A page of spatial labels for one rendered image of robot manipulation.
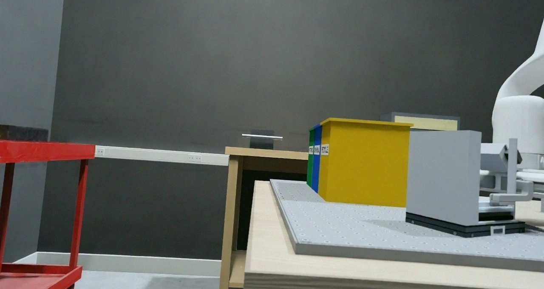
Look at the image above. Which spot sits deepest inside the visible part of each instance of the blue open bin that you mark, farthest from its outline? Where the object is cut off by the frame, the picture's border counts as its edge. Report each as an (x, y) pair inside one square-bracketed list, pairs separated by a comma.
[(316, 158)]

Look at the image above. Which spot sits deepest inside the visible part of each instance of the green returns bin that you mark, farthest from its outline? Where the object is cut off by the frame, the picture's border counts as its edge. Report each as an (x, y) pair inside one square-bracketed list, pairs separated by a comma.
[(310, 157)]

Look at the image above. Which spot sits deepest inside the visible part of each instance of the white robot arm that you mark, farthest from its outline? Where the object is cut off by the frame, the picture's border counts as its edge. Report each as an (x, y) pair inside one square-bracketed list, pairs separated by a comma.
[(516, 114)]

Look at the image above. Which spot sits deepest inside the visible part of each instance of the yellow bin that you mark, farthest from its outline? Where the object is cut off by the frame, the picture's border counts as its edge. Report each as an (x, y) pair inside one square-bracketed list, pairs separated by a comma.
[(364, 162)]

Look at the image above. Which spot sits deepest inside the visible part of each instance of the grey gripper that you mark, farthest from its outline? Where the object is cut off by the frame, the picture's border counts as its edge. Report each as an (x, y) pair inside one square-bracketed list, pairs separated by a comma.
[(533, 186)]

